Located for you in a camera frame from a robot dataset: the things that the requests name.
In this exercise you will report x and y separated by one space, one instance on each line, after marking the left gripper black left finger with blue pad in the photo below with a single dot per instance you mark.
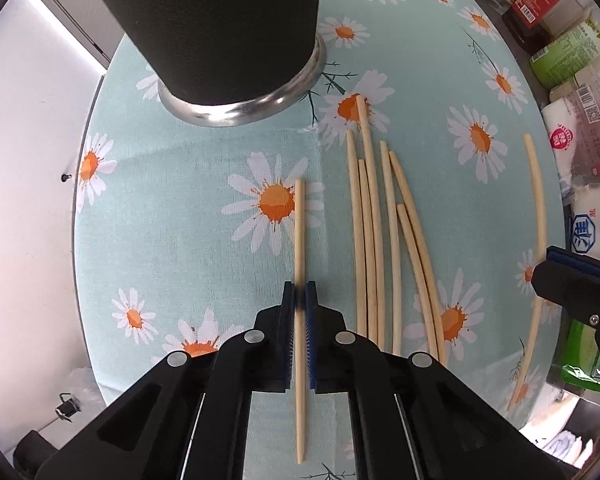
187 418

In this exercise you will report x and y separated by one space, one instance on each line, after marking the red label sauce bottle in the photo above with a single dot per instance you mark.
534 24

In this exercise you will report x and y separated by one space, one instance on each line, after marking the blue white salt bag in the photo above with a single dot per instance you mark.
585 221

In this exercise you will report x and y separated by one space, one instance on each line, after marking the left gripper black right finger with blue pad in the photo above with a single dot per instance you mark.
411 418

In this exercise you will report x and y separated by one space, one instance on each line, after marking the clear pink sugar bag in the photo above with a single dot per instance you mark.
573 130

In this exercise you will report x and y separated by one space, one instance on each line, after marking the green label bottle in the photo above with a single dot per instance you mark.
566 55

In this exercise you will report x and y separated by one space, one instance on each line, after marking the wooden chopstick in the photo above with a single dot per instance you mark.
371 172
394 249
409 203
420 279
540 251
358 235
369 247
300 373

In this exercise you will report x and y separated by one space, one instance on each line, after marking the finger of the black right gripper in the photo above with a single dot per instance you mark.
572 281

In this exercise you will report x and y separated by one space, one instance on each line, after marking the daisy print teal tablecloth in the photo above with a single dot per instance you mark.
184 233

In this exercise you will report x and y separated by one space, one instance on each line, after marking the green snack bag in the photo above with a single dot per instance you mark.
578 357

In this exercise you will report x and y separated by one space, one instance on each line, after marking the black binder clip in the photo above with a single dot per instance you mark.
68 407

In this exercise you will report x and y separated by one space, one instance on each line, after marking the black metal utensil cup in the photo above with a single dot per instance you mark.
226 63

